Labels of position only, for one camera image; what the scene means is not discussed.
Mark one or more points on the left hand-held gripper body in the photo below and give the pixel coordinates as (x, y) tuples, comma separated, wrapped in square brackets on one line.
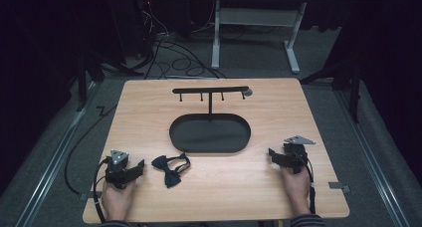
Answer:
[(116, 174)]

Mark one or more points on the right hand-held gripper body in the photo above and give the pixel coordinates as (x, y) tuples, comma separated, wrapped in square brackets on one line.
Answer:
[(296, 155)]

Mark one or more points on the dark blue bow tie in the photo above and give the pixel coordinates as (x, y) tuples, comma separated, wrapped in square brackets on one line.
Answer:
[(169, 169)]

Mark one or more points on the black hook rack with tray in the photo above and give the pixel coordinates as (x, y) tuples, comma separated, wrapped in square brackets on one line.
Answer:
[(210, 134)]

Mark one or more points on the person's left hand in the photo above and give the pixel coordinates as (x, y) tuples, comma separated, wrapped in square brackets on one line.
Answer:
[(116, 202)]

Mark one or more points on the person's right hand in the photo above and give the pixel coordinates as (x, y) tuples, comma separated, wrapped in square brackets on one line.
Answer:
[(297, 187)]

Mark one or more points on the black metal stand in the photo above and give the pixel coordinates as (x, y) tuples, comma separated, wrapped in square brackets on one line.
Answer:
[(82, 84), (354, 87)]

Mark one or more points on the grey metal table bracket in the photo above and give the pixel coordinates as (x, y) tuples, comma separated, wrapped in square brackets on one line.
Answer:
[(339, 186)]

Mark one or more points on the grey metal floor rail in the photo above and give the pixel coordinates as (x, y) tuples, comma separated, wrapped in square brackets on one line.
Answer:
[(49, 174), (368, 160)]

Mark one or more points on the white metal desk frame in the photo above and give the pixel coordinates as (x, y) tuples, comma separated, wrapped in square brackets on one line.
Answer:
[(217, 38)]

